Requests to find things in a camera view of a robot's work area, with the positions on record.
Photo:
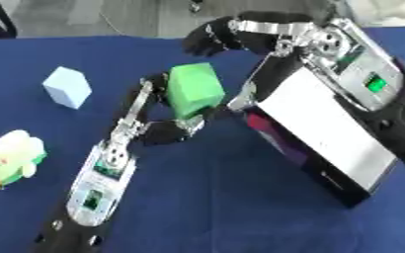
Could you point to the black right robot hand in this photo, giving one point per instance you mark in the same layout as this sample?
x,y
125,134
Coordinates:
x,y
252,41

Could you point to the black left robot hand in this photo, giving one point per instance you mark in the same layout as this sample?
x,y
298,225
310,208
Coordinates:
x,y
160,133

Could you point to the green block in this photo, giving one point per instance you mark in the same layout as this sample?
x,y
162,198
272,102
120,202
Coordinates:
x,y
195,89

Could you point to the black box with white inside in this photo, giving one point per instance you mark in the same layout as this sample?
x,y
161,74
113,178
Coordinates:
x,y
327,141

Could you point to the light blue block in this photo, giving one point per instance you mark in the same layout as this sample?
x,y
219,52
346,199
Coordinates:
x,y
68,87

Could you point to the pale yellow soft toy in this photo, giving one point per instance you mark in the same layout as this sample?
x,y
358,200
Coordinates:
x,y
11,158

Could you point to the black chair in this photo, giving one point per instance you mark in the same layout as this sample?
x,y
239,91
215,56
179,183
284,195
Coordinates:
x,y
4,19

